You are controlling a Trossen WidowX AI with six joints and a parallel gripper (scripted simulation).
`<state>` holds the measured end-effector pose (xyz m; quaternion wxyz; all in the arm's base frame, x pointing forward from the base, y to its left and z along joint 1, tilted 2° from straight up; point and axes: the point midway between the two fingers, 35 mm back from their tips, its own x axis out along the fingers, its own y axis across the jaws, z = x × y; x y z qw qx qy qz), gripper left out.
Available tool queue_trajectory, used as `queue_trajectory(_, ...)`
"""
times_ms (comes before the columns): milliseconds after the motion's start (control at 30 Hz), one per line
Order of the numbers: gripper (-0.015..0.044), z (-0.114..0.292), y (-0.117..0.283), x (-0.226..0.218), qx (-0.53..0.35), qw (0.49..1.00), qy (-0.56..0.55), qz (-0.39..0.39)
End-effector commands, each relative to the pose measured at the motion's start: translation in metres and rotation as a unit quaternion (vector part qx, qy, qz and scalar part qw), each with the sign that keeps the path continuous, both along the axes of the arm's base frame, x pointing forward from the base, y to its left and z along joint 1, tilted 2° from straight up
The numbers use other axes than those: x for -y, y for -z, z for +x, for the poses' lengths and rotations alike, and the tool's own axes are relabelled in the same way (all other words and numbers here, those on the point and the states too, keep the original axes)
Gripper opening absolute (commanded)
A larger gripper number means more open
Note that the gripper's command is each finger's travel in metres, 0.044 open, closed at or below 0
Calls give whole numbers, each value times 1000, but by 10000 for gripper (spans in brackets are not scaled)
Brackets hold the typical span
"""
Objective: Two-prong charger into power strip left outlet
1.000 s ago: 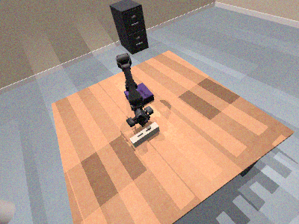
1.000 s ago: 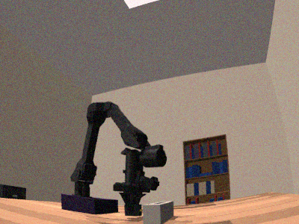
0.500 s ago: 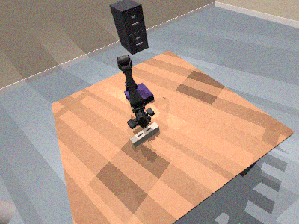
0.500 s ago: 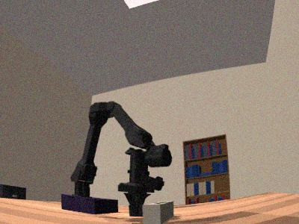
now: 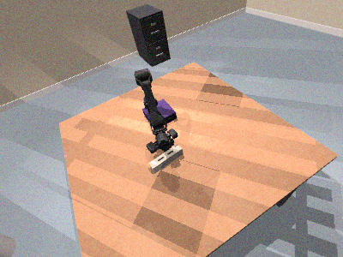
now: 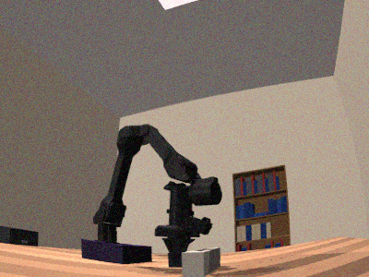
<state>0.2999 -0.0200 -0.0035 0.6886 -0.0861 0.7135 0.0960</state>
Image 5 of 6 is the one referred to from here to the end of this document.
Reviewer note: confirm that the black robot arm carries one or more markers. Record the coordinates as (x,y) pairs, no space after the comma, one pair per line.
(144,79)

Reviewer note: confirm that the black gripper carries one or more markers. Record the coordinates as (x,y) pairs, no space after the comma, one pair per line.
(153,147)

